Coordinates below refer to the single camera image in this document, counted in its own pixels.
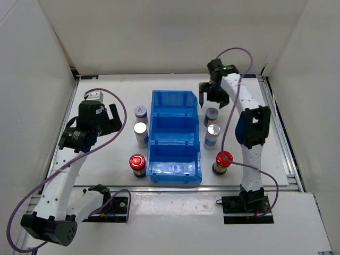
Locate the left black logo label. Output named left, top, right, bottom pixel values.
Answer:
left=80, top=75, right=99, bottom=80

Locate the near blue storage bin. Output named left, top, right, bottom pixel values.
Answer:
left=146, top=142, right=202, bottom=184

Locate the red-lid sauce jar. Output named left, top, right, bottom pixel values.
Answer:
left=129, top=154, right=146, bottom=178
left=212, top=151, right=233, bottom=175

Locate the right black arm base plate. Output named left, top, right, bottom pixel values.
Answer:
left=221, top=195, right=274, bottom=225

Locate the black logo label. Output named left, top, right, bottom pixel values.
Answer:
left=243, top=74, right=257, bottom=79
left=80, top=75, right=99, bottom=80

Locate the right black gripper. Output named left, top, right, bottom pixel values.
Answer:
left=199, top=82, right=230, bottom=109

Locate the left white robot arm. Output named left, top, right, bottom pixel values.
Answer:
left=21, top=100, right=122, bottom=247

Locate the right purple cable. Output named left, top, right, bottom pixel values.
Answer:
left=215, top=47, right=279, bottom=218

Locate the right black logo label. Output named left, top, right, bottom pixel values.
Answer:
left=243, top=74, right=257, bottom=79

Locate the right red-lid sauce jar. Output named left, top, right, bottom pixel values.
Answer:
left=212, top=151, right=233, bottom=175

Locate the white-lid spice jar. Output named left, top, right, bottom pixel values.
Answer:
left=134, top=105, right=148, bottom=124
left=203, top=107, right=218, bottom=127

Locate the left red-lid sauce jar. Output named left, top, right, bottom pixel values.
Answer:
left=129, top=154, right=146, bottom=178

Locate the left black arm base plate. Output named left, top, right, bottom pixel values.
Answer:
left=83, top=189, right=132, bottom=223

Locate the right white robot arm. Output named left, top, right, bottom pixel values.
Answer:
left=199, top=58, right=271, bottom=213

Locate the silver-lid blue-label bottle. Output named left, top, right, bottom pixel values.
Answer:
left=133, top=122, right=149, bottom=148
left=203, top=124, right=221, bottom=150

